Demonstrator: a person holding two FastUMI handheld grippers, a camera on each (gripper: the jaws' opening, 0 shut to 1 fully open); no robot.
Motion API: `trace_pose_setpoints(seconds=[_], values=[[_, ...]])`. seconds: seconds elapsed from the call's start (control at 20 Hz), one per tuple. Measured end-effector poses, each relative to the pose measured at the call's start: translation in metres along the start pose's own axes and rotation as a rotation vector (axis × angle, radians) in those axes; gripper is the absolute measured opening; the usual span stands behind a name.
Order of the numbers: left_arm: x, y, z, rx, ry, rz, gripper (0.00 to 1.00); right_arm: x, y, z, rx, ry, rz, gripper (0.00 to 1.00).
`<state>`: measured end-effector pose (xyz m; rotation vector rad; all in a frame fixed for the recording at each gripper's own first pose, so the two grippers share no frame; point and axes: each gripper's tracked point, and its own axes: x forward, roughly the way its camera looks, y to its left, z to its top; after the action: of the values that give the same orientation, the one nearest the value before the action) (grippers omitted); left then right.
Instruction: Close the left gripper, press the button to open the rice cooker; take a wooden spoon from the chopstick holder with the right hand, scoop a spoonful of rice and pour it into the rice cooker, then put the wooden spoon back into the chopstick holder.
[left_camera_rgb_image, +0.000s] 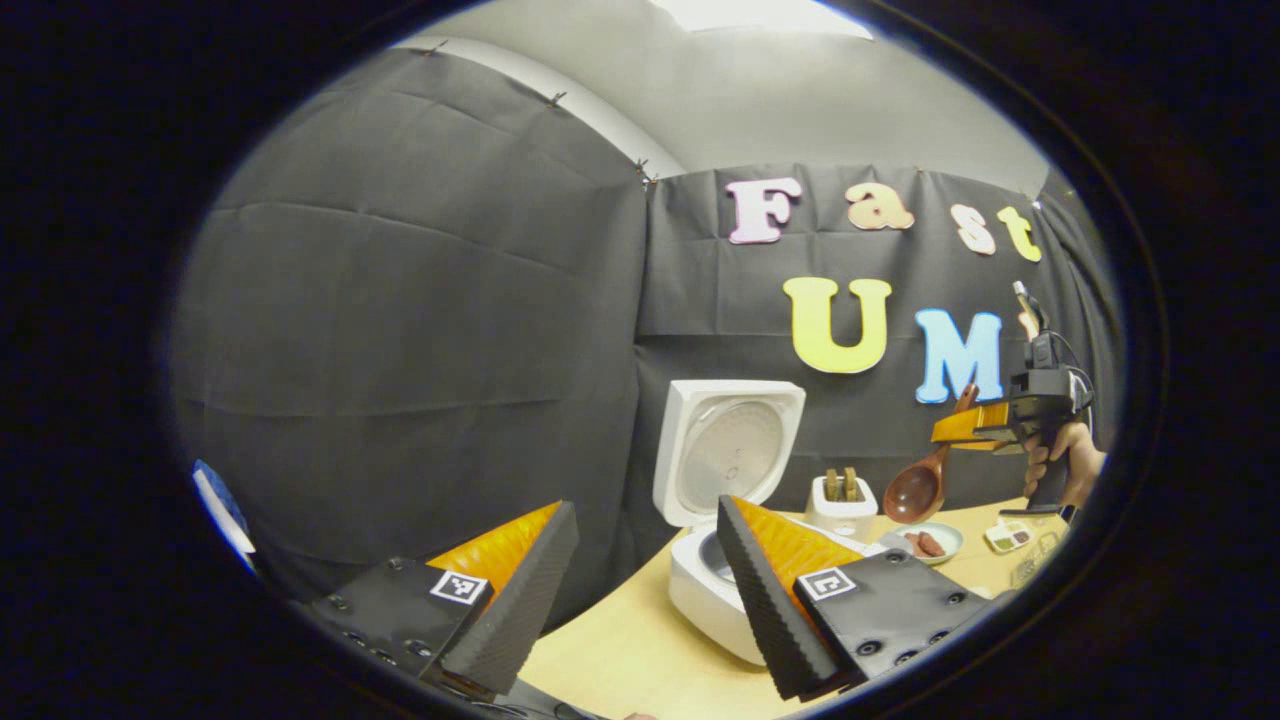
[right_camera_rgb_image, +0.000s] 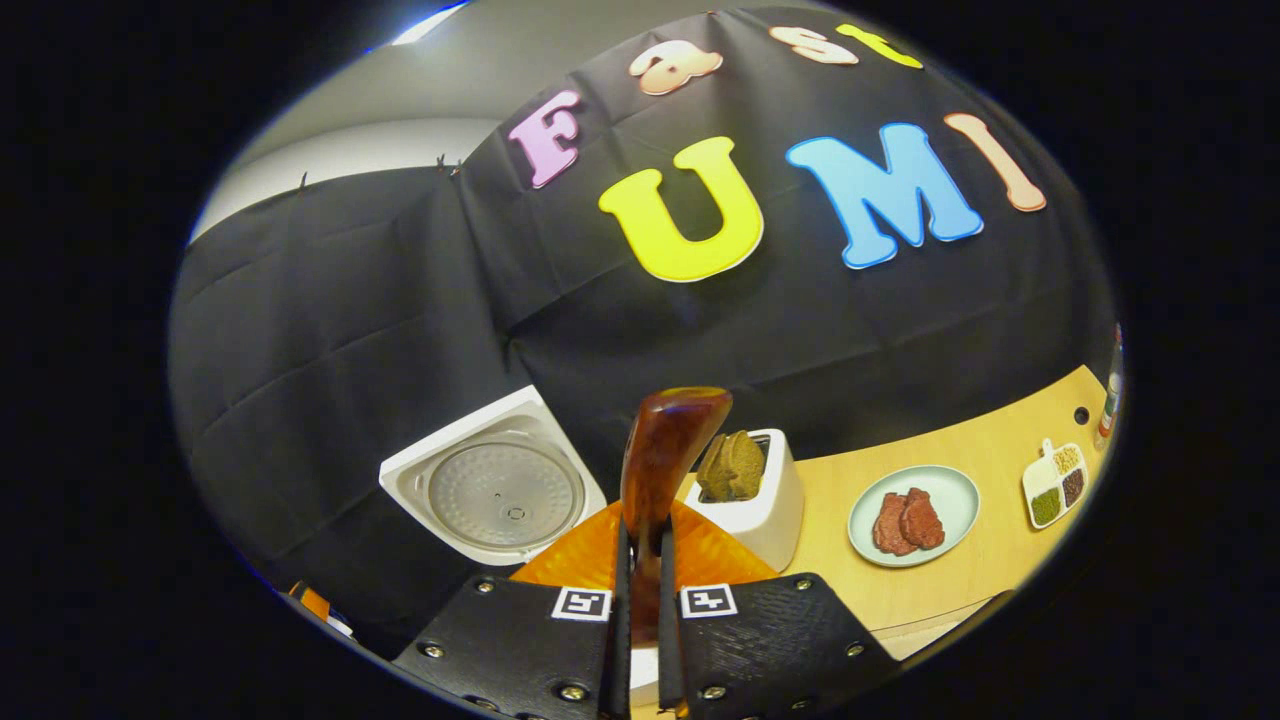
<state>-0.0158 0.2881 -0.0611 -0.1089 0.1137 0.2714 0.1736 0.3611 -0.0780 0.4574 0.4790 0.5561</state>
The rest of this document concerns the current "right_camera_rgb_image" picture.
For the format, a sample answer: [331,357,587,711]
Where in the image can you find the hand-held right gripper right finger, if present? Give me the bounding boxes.
[655,500,901,720]

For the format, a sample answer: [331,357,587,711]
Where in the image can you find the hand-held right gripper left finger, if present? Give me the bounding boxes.
[390,500,631,720]

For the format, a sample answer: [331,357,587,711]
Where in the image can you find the white rice cooker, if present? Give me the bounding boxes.
[378,385,661,708]

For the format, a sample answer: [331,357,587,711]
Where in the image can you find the brown wooden spoon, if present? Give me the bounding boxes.
[620,387,734,646]

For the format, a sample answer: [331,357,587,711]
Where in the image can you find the white toaster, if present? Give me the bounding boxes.
[683,428,806,573]

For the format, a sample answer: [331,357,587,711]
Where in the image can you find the red meat piece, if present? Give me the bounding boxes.
[872,492,916,557]
[900,487,946,550]

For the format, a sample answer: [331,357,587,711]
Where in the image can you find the brown bread slice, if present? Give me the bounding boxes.
[697,433,736,503]
[725,430,767,501]

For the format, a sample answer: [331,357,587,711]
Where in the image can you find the pale green plate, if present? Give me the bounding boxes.
[847,465,981,569]

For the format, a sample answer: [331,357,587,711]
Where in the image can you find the black backdrop cloth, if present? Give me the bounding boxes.
[168,5,1119,661]

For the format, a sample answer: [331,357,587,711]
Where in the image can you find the white divided bean dish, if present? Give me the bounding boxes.
[1022,438,1089,531]

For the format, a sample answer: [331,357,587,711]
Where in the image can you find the clear plastic bottle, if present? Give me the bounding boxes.
[1093,325,1126,451]

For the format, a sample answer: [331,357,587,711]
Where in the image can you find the ceiling light panel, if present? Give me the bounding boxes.
[390,0,471,46]

